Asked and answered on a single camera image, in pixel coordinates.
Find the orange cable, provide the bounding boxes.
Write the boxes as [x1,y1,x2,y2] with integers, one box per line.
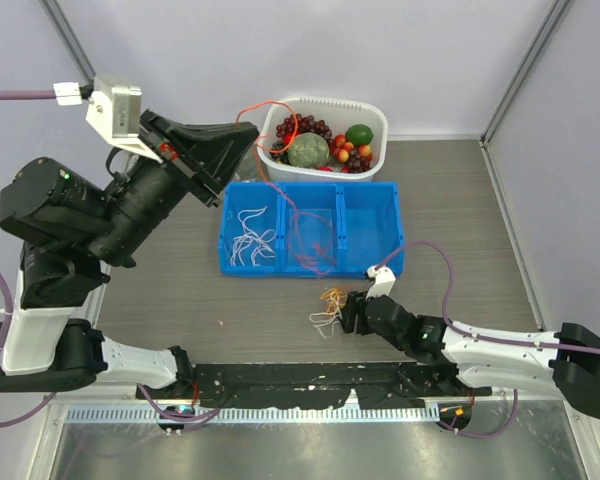
[235,100,301,211]
[287,210,340,277]

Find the dark grape bunch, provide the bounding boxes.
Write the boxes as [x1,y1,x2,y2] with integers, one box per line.
[269,141,290,165]

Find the red grape bunch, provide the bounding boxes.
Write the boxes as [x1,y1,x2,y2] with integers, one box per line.
[276,113,333,141]

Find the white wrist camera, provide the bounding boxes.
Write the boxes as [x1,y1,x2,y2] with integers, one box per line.
[53,74,162,163]
[366,265,396,300]

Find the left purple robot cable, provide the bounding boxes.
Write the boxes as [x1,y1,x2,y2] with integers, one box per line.
[0,89,221,434]

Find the green melon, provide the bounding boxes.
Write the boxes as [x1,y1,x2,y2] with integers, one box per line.
[287,132,330,169]

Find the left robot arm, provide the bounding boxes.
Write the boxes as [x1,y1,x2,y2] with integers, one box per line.
[0,111,259,399]

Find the left blue bin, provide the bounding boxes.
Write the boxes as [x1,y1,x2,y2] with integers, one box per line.
[217,182,279,277]

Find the white slotted cable duct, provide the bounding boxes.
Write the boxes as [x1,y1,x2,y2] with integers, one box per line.
[64,403,440,425]

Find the green mango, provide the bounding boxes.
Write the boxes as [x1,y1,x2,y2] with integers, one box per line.
[345,124,374,147]

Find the right blue bin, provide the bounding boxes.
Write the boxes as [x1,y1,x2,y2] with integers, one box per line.
[341,182,405,278]

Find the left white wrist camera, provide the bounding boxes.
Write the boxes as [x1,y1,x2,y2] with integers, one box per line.
[53,74,162,163]

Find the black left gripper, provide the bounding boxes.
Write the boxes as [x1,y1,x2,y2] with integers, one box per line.
[83,109,260,268]

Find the yellow cable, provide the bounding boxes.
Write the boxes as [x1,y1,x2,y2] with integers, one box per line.
[319,285,354,314]

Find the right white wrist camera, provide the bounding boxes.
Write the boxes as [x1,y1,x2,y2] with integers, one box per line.
[366,265,396,300]

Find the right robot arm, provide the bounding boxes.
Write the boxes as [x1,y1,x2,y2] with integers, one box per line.
[340,292,600,420]

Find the red yellow peaches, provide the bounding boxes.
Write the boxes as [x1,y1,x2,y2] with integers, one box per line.
[329,134,373,174]

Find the white plastic basket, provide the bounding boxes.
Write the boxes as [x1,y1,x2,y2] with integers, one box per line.
[256,95,389,182]

